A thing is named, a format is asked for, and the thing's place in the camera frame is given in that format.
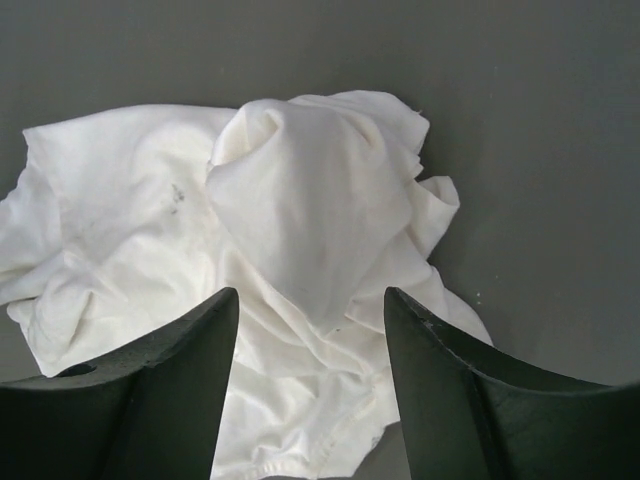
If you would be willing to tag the white t shirt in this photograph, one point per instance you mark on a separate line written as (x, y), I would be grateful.
(124, 220)

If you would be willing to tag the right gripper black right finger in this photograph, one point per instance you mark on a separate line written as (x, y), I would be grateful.
(470, 411)

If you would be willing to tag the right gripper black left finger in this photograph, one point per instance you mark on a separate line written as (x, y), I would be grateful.
(150, 409)

